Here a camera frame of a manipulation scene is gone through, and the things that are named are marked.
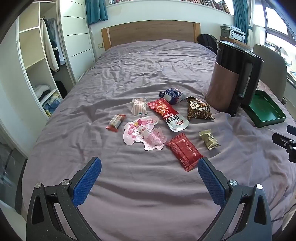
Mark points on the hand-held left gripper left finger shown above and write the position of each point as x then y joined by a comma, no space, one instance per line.
87,180

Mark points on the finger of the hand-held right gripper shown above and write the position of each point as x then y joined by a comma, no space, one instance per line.
291,129
283,140

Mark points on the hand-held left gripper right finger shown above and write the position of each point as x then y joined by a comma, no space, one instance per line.
211,180

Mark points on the green tray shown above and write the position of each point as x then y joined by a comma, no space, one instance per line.
263,111

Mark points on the red snack packet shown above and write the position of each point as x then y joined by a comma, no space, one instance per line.
185,150

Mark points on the small olive snack packet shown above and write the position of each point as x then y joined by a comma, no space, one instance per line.
209,140

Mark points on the small red and white snack bar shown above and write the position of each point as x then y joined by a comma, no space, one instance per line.
115,122

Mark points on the pink cartoon snack packet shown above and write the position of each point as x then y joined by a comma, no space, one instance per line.
138,132

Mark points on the brown snack packet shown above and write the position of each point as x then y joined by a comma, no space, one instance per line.
198,109

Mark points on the red and white snack pouch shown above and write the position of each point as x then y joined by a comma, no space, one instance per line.
166,113

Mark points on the pink striped snack packet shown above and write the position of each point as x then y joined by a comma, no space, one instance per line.
139,107

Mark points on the blue and white snack packet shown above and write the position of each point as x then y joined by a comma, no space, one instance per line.
172,95

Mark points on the beige chair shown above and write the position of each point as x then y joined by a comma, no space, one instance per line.
272,67

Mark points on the brown and black electric kettle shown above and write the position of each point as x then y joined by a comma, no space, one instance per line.
224,81

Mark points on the folded clothes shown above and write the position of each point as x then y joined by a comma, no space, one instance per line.
46,95

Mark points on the wooden dresser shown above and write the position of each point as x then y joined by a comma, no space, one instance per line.
238,44

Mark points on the window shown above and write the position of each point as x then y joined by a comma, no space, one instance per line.
277,20

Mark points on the grey printer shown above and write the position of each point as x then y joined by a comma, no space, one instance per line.
232,32

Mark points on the black backpack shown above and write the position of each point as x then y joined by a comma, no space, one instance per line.
207,42

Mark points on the bed with purple sheet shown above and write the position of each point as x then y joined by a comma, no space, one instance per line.
138,69

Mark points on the teal curtain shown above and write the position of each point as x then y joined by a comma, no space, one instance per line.
96,11
240,16

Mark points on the white hanging jacket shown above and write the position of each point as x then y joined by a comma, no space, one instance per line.
49,51

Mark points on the dark hanging jacket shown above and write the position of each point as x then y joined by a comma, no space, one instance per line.
56,37

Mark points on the white wardrobe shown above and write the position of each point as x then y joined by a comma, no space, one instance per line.
76,23

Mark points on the wooden headboard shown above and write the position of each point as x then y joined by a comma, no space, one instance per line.
150,30

